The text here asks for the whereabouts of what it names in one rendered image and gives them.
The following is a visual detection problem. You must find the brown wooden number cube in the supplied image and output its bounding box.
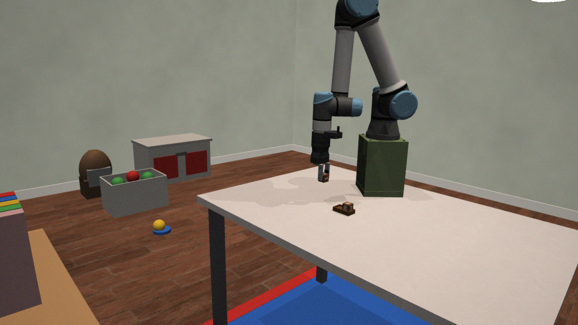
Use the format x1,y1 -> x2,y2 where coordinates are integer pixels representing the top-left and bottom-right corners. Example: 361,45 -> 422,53
342,202 -> 354,212
318,173 -> 329,183

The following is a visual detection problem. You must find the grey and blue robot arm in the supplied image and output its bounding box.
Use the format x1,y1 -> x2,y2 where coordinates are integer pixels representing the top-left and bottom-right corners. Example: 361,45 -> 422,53
312,0 -> 418,141

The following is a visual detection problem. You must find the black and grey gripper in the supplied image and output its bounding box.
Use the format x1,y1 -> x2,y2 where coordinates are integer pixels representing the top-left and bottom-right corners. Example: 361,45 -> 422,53
310,121 -> 342,181

